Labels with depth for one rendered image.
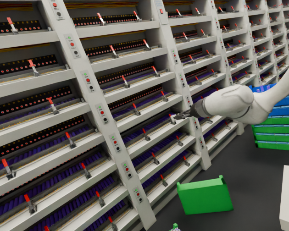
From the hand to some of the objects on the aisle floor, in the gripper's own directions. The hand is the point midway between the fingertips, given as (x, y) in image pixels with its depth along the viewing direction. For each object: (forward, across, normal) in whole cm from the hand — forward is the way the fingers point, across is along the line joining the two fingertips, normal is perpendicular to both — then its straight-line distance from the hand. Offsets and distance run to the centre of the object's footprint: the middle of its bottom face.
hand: (175, 117), depth 86 cm
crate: (+11, -1, -66) cm, 67 cm away
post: (+42, -35, -59) cm, 80 cm away
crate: (-3, +92, -68) cm, 114 cm away
